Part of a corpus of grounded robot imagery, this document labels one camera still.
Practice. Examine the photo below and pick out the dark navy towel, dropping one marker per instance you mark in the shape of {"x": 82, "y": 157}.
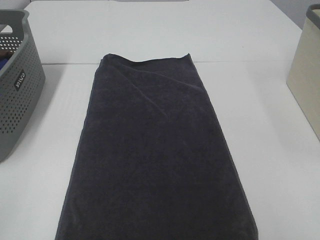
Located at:
{"x": 152, "y": 162}

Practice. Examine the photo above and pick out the blue cloth in basket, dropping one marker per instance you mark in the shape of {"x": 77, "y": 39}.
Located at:
{"x": 3, "y": 62}

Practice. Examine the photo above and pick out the brown cloth in basket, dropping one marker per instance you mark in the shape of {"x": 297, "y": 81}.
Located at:
{"x": 6, "y": 54}

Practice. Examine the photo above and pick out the grey perforated plastic basket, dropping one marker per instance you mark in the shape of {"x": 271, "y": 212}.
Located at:
{"x": 22, "y": 79}

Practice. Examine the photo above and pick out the beige fabric bin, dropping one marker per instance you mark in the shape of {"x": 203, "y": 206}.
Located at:
{"x": 304, "y": 75}

